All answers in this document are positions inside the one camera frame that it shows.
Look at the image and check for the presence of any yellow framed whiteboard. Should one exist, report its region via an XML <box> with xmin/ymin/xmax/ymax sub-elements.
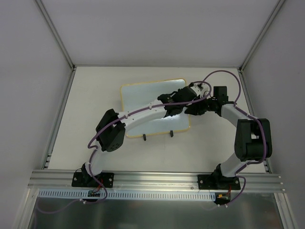
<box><xmin>120</xmin><ymin>78</ymin><xmax>190</xmax><ymax>138</ymax></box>

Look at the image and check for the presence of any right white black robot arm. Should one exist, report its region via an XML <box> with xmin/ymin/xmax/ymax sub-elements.
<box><xmin>185</xmin><ymin>86</ymin><xmax>272</xmax><ymax>190</ymax></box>

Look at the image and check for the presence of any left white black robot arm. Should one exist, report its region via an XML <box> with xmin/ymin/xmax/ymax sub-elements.
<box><xmin>77</xmin><ymin>83</ymin><xmax>202</xmax><ymax>188</ymax></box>

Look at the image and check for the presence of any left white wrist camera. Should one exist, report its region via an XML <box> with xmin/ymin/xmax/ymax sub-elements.
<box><xmin>189</xmin><ymin>83</ymin><xmax>209</xmax><ymax>95</ymax></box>

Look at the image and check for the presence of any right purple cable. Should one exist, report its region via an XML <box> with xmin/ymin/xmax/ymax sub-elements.
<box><xmin>202</xmin><ymin>70</ymin><xmax>269</xmax><ymax>210</ymax></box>

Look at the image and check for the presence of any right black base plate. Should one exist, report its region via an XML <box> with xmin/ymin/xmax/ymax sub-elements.
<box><xmin>197</xmin><ymin>174</ymin><xmax>241</xmax><ymax>190</ymax></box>

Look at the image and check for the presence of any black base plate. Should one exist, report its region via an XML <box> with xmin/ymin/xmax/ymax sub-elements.
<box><xmin>197</xmin><ymin>174</ymin><xmax>241</xmax><ymax>190</ymax></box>
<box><xmin>71</xmin><ymin>172</ymin><xmax>114</xmax><ymax>188</ymax></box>

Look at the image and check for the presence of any right aluminium frame post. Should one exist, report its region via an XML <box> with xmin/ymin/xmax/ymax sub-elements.
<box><xmin>239</xmin><ymin>0</ymin><xmax>286</xmax><ymax>72</ymax></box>

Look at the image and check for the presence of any aluminium frame post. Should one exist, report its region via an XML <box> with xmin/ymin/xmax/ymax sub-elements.
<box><xmin>34</xmin><ymin>0</ymin><xmax>75</xmax><ymax>70</ymax></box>
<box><xmin>239</xmin><ymin>0</ymin><xmax>286</xmax><ymax>72</ymax></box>

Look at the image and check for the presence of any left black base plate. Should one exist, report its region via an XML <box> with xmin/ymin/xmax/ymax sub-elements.
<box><xmin>71</xmin><ymin>172</ymin><xmax>114</xmax><ymax>188</ymax></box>

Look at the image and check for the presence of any left aluminium frame post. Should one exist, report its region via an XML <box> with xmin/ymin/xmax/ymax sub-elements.
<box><xmin>34</xmin><ymin>0</ymin><xmax>75</xmax><ymax>70</ymax></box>

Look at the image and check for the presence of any aluminium mounting rail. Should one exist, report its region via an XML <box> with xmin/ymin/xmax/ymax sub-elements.
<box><xmin>28</xmin><ymin>169</ymin><xmax>286</xmax><ymax>193</ymax></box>

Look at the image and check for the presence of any white slotted cable duct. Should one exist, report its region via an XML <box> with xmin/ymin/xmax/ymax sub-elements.
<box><xmin>38</xmin><ymin>189</ymin><xmax>216</xmax><ymax>202</ymax></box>

